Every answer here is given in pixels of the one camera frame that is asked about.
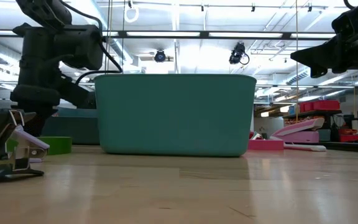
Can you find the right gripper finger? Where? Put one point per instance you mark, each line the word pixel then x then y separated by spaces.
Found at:
pixel 319 56

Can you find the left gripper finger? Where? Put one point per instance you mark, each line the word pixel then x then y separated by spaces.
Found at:
pixel 47 116
pixel 33 123

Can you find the purple staple remover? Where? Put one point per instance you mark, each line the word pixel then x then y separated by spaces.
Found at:
pixel 31 137

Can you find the green tape roll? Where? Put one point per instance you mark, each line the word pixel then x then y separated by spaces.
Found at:
pixel 59 145

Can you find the red round object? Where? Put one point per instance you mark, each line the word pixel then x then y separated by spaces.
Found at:
pixel 257 136

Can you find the pink block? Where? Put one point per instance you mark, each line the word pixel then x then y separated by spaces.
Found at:
pixel 266 145

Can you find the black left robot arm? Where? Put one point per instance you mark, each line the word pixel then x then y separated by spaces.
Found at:
pixel 79 46

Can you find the pink stapler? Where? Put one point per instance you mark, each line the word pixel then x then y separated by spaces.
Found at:
pixel 300 137

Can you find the blue-grey plastic bin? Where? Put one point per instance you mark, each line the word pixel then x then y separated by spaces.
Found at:
pixel 73 130

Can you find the red storage bin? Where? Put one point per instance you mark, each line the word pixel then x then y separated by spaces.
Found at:
pixel 322 105

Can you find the white cylindrical container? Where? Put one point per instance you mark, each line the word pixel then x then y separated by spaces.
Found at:
pixel 267 126

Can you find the red box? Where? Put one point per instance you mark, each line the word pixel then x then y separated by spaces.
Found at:
pixel 351 137

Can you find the bright teal plastic bin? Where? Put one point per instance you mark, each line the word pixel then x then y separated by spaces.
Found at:
pixel 174 115

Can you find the black overhead frame beam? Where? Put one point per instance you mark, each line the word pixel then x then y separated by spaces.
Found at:
pixel 244 35

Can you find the black aluminium rig frame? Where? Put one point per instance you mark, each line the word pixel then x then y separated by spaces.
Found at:
pixel 346 146

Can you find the round black overhead camera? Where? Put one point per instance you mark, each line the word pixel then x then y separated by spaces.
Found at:
pixel 160 56

